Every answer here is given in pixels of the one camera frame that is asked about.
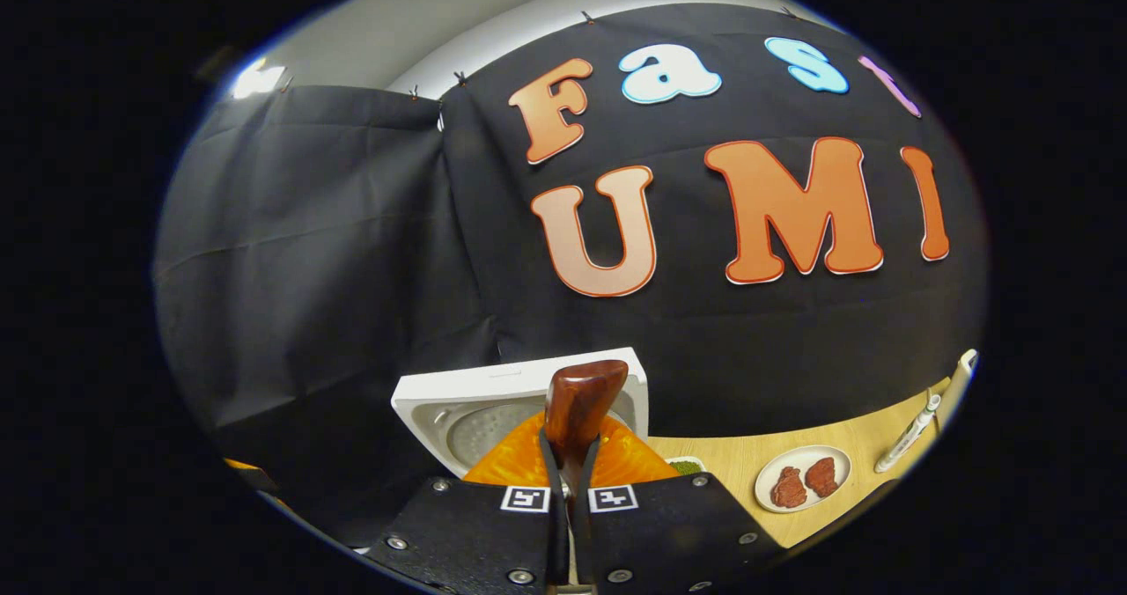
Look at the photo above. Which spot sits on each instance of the red meat piece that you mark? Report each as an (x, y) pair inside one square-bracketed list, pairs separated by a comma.
[(821, 477), (788, 488)]

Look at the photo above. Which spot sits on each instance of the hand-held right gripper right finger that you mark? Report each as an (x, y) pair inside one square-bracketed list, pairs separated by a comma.
[(669, 533)]

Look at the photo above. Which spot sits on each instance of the white round plate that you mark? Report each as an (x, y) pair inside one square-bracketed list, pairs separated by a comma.
[(832, 503)]

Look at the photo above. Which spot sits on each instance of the brown wooden spoon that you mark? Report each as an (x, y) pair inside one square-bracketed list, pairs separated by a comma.
[(581, 397)]

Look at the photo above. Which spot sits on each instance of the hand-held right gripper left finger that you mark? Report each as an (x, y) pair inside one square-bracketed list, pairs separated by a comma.
[(475, 533)]

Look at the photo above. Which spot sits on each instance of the white drink bottle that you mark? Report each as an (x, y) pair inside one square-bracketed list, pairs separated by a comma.
[(911, 432)]

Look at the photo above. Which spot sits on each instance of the white rice cooker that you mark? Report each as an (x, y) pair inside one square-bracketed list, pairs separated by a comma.
[(475, 388)]

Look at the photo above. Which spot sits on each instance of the white divided grain dish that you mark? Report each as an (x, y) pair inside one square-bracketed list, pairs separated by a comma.
[(685, 466)]

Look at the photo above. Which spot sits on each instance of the black backdrop cloth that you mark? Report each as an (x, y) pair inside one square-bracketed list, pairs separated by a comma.
[(308, 269)]

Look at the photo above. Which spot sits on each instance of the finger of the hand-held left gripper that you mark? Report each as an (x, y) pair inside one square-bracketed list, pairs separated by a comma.
[(242, 466)]

